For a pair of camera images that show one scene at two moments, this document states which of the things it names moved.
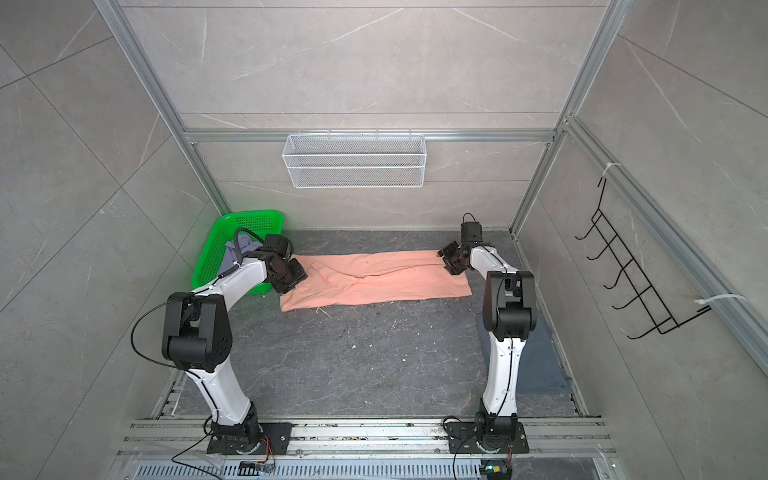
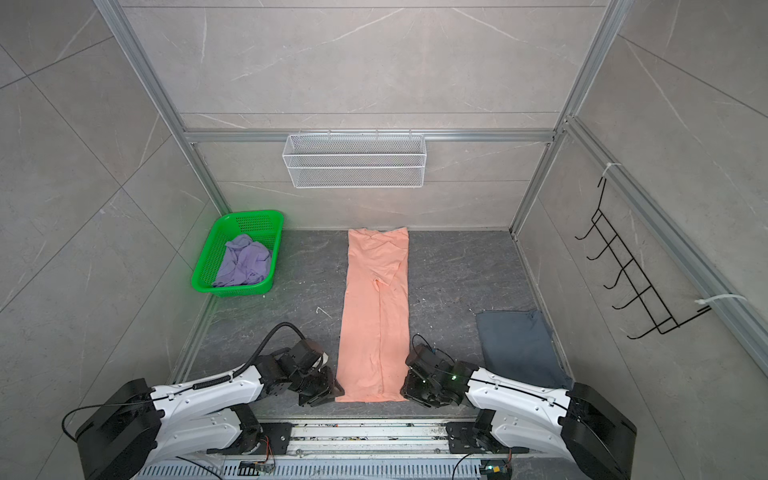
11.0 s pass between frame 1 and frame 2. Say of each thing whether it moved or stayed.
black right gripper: moved
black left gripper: moved
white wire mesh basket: stayed
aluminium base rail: stayed
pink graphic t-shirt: moved
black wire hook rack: stayed
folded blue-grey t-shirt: stayed
